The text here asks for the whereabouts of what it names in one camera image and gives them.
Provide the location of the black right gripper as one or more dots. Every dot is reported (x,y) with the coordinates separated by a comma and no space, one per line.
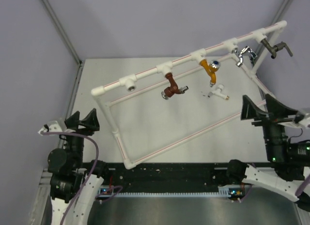
(276,113)

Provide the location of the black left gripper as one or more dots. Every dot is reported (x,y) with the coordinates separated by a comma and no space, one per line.
(91,121)

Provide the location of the white pipe frame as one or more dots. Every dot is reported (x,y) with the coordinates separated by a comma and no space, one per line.
(219,52)

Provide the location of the brown faucet chrome knob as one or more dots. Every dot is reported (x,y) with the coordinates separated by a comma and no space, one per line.
(173,89)

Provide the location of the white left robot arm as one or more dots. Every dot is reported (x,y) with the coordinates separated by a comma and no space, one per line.
(74,184)

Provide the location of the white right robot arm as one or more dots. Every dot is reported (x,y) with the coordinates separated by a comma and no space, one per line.
(290,161)

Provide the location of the white plastic faucet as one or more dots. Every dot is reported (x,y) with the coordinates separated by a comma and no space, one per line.
(218,92)

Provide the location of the dark grey lever faucet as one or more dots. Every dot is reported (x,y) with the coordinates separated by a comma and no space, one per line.
(276,48)

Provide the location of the chrome lever faucet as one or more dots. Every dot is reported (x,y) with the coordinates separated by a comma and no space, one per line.
(246,51)

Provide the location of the orange faucet blue cap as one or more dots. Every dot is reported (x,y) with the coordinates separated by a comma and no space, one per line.
(211,68)

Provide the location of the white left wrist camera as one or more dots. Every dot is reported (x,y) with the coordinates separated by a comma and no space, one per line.
(54,126)

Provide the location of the aluminium frame rail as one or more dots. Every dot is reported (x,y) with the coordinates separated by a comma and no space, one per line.
(45,178)

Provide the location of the white slotted cable duct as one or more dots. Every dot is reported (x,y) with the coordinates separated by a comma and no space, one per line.
(222,192)

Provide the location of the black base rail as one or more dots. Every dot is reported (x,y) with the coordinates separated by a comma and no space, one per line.
(168,177)

